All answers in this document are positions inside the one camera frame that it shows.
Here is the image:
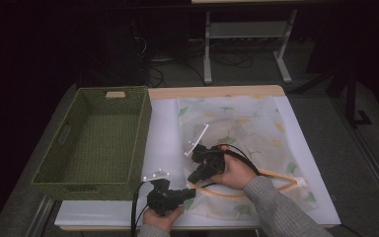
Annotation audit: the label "white table mat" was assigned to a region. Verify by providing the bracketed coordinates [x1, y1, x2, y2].
[54, 96, 342, 228]

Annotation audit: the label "person's right hand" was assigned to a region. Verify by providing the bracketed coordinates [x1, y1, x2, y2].
[210, 146, 260, 192]

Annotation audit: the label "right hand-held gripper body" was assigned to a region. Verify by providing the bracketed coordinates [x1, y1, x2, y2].
[184, 123, 227, 178]

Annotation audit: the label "black metal stand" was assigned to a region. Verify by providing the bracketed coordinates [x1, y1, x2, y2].
[329, 65, 373, 127]

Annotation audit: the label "metal floor rail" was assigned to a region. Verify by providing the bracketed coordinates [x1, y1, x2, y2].
[335, 98, 379, 221]
[24, 197, 55, 237]

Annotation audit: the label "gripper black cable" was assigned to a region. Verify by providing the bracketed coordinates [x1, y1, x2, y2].
[130, 180, 152, 237]
[200, 143, 263, 190]

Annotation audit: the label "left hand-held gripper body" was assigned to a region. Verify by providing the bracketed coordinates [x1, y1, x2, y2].
[142, 168, 180, 217]

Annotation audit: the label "white metal-frame table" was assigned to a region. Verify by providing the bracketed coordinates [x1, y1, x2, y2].
[190, 0, 327, 85]

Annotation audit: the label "person's left hand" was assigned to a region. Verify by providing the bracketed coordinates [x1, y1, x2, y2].
[142, 205, 186, 233]

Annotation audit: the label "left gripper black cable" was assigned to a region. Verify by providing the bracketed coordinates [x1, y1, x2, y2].
[130, 180, 152, 237]

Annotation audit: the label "green woven basket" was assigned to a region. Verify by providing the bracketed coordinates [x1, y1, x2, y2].
[29, 85, 153, 201]

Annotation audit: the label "leaf-print mesh laundry bag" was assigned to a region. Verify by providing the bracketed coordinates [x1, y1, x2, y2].
[176, 95, 320, 222]

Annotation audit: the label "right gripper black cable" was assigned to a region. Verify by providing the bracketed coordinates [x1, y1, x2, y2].
[200, 143, 263, 190]

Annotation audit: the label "black floor cables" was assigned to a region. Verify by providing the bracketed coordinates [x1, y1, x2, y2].
[146, 48, 255, 88]

